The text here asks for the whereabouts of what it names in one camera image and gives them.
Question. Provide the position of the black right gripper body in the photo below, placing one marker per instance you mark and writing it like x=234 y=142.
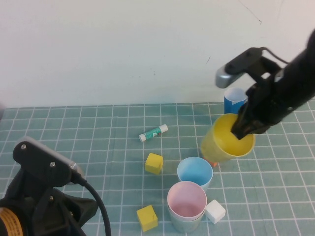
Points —
x=273 y=103

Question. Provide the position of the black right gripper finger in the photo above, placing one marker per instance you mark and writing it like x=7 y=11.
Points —
x=242 y=130
x=262 y=130

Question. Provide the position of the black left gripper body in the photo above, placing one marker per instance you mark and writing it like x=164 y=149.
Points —
x=73 y=211

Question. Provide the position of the yellow plastic cup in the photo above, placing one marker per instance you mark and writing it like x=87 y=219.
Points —
x=221 y=147

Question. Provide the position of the light blue plastic cup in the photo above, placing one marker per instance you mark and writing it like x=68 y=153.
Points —
x=194 y=172

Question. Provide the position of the pink plastic cup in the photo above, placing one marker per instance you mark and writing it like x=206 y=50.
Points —
x=187 y=196

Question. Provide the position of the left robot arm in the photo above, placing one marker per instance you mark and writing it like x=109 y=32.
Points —
x=7 y=202

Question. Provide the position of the blue paper cone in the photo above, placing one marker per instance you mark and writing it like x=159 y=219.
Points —
x=231 y=103

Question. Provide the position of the orange cube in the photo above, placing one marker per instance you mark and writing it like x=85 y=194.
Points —
x=213 y=164

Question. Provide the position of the yellow tape band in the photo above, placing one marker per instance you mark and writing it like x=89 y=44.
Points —
x=9 y=221

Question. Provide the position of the yellow cube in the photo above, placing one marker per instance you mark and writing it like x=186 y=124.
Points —
x=147 y=217
x=153 y=163

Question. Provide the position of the teal checkered tablecloth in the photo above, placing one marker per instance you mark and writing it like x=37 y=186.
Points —
x=98 y=137

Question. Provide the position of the white cube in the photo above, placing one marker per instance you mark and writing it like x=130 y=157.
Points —
x=214 y=211

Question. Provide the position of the green white glue stick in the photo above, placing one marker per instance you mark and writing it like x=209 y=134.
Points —
x=152 y=133

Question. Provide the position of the green plastic cup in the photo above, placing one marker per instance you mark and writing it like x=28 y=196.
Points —
x=184 y=226

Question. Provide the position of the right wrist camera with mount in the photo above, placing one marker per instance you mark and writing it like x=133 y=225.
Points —
x=236 y=65

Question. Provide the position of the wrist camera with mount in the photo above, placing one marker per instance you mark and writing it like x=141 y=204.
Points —
x=236 y=65
x=41 y=164

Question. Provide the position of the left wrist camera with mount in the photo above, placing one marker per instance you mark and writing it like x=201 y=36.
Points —
x=41 y=164

